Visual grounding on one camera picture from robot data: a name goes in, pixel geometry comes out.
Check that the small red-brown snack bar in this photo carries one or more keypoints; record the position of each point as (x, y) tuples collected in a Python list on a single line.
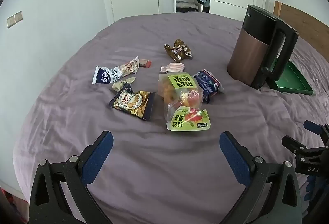
[(144, 62)]

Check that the wall light switch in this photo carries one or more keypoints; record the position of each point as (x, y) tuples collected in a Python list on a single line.
[(14, 19)]

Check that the small cream candy packet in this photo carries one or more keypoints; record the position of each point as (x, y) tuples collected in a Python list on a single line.
[(123, 83)]

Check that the copper and black kettle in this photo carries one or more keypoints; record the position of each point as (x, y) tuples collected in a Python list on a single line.
[(246, 54)]

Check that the clear green-label snack packet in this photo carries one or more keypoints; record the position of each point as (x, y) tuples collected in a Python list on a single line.
[(183, 100)]

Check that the person's right hand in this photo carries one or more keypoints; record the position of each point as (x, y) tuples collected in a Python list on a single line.
[(311, 188)]

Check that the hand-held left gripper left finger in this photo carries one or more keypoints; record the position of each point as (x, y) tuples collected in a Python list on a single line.
[(99, 157)]

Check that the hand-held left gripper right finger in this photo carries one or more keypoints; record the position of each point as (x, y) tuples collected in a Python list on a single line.
[(235, 159)]

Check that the brown snack packet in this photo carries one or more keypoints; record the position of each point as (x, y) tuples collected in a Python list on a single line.
[(178, 50)]

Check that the green tray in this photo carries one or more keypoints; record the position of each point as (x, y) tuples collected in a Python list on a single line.
[(293, 80)]

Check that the white and blue snack packet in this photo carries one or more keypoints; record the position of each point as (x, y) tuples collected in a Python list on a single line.
[(115, 73)]

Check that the gold cookie packet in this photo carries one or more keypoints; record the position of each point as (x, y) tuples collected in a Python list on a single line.
[(132, 104)]

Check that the pink striped snack packet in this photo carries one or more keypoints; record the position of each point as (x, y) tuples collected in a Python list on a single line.
[(172, 67)]

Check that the wooden headboard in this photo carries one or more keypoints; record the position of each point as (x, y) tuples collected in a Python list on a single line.
[(303, 21)]

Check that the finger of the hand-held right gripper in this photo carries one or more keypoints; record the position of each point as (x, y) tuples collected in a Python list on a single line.
[(293, 143), (309, 125)]

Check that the grey and black clothes pile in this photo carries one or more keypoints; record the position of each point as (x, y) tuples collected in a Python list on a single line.
[(187, 6)]

